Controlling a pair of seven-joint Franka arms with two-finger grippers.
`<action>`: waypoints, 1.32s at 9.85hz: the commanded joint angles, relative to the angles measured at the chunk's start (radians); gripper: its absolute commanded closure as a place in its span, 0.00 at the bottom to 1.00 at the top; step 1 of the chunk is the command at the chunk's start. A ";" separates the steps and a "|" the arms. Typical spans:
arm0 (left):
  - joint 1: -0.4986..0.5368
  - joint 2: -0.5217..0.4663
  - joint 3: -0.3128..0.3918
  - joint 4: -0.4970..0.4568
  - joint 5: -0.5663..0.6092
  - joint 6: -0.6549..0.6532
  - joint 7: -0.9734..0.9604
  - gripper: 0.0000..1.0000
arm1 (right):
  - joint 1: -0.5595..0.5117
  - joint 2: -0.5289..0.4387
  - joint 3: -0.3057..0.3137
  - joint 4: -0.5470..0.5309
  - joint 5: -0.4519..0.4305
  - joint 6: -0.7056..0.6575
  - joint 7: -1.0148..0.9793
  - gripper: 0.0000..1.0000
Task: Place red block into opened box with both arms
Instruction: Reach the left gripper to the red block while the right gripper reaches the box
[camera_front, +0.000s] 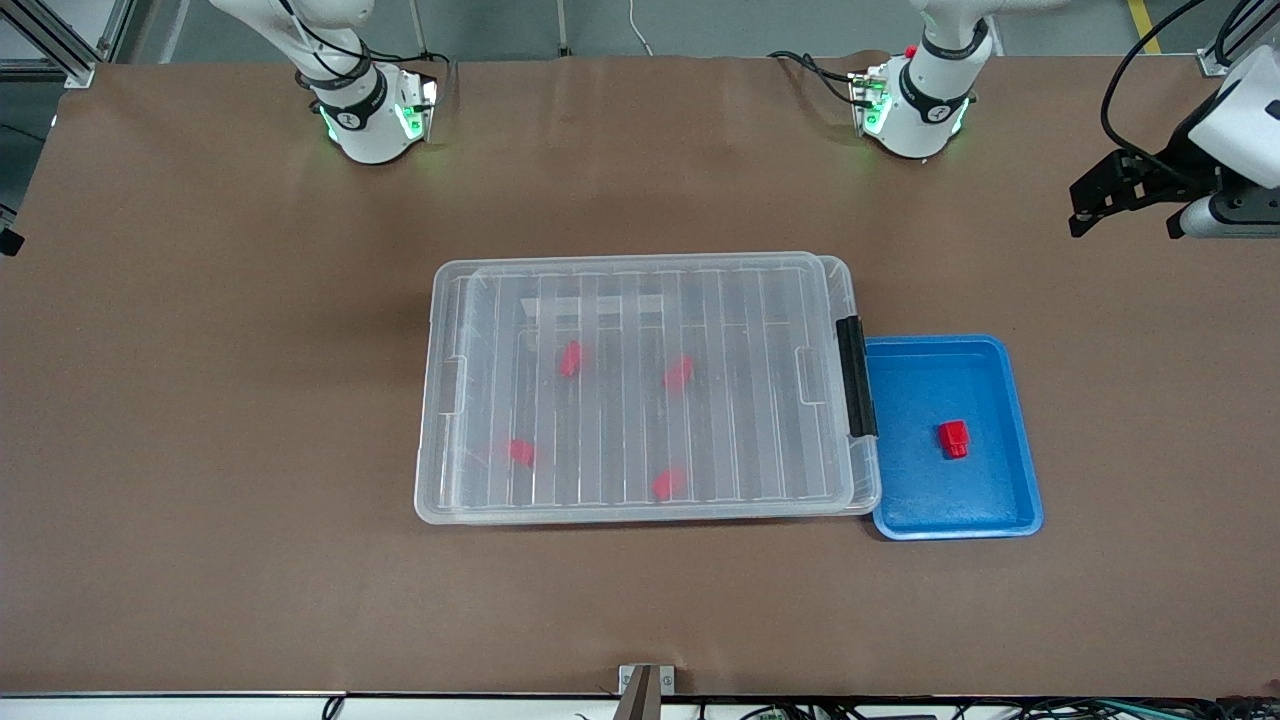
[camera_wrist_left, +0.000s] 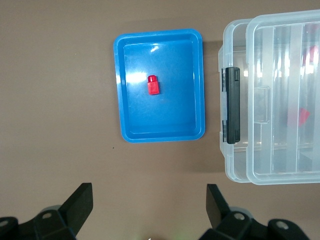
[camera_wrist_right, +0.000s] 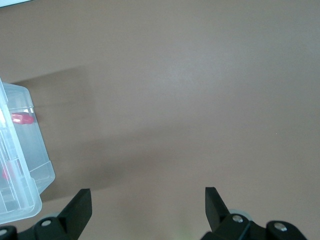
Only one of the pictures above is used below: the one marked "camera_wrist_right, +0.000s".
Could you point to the clear ribbed plastic lid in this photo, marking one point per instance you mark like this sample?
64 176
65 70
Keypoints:
15 200

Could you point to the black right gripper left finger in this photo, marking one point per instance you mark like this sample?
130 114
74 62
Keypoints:
75 215

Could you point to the clear plastic storage box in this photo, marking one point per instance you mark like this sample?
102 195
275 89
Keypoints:
42 162

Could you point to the red block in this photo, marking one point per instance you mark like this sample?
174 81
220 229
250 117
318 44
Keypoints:
22 118

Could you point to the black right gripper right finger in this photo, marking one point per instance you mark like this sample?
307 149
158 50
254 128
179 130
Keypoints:
220 220

